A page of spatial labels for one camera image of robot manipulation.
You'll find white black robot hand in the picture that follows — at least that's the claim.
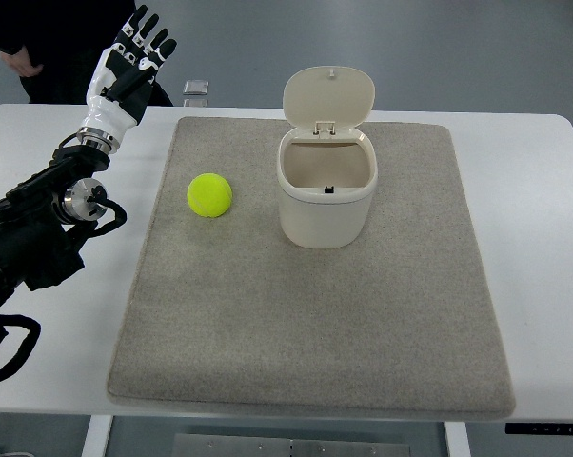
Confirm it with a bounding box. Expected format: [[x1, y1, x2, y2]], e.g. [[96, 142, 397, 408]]
[[76, 5, 176, 153]]

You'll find yellow tennis ball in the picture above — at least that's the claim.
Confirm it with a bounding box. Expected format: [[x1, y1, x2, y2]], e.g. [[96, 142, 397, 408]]
[[187, 173, 233, 218]]

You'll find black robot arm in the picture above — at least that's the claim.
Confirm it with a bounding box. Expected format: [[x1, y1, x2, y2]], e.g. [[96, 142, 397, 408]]
[[0, 128, 127, 382]]

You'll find silver floor socket plate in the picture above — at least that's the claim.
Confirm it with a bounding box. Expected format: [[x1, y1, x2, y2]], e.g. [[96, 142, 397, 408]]
[[183, 80, 209, 95]]

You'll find person in dark clothes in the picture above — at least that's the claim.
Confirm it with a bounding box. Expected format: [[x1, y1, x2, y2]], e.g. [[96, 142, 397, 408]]
[[0, 0, 174, 108]]

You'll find beige lidded plastic bin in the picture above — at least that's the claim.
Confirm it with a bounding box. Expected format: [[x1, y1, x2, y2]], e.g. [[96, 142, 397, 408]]
[[276, 66, 378, 248]]

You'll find grey felt mat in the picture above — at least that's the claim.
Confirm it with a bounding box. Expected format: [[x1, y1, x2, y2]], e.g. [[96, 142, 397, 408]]
[[107, 117, 515, 419]]

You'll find white table leg left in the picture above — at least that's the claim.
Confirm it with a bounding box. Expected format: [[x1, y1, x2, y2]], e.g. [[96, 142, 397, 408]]
[[81, 415, 113, 457]]

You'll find white table leg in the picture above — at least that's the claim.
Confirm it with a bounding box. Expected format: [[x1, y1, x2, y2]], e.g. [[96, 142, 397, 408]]
[[81, 415, 113, 457], [444, 422, 471, 457]]

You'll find white table leg right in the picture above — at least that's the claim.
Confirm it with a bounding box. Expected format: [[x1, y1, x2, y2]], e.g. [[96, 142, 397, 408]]
[[444, 422, 471, 457]]

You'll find black desk control panel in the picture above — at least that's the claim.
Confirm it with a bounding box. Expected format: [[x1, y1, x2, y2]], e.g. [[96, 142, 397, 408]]
[[504, 422, 573, 436]]

